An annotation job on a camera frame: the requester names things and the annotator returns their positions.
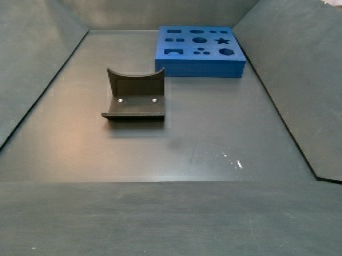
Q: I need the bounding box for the blue shape sorter block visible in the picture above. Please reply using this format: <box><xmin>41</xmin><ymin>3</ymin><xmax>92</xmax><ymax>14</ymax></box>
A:
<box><xmin>155</xmin><ymin>26</ymin><xmax>245</xmax><ymax>78</ymax></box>

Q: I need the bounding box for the black curved holder stand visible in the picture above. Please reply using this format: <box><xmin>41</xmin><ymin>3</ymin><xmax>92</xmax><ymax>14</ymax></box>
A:
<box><xmin>101</xmin><ymin>69</ymin><xmax>165</xmax><ymax>120</ymax></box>

